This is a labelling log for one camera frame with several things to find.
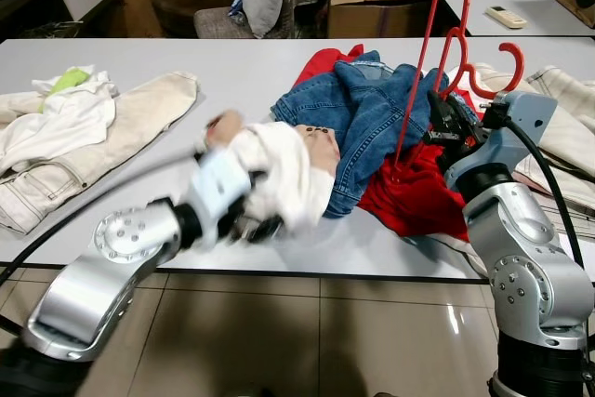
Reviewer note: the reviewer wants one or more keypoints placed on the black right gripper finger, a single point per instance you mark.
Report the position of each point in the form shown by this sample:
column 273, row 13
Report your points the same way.
column 437, row 137
column 440, row 105

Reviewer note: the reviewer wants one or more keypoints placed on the red plastic hanger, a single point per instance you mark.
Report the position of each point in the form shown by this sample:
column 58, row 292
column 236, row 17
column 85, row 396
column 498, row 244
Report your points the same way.
column 421, row 62
column 519, row 70

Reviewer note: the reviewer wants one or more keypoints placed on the white printed shirt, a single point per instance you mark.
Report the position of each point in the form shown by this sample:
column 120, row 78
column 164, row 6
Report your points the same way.
column 279, row 174

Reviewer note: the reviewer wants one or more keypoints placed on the red cloth garment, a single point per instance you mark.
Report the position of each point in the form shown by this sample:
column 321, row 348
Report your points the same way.
column 409, row 197

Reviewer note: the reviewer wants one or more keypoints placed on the blue denim jeans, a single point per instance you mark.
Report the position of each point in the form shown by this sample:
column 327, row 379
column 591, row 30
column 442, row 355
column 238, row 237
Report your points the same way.
column 363, row 109

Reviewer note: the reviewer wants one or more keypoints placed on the beige trousers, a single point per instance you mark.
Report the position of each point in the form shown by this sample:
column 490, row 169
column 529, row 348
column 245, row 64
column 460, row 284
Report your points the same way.
column 572, row 127

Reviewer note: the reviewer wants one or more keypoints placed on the white remote control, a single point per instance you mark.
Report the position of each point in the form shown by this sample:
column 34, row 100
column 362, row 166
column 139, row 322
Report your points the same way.
column 507, row 17

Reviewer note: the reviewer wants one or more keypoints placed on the brown cardboard box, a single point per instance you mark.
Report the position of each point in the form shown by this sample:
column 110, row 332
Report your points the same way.
column 376, row 6

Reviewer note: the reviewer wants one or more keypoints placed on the white garment with green patch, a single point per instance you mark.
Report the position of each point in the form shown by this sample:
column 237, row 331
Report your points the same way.
column 56, row 118

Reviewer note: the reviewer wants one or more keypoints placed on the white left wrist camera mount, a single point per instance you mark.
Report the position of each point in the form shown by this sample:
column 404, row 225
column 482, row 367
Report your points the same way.
column 218, row 188

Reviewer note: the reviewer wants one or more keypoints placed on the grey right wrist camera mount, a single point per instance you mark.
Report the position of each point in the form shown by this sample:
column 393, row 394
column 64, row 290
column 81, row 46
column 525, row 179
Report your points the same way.
column 532, row 118

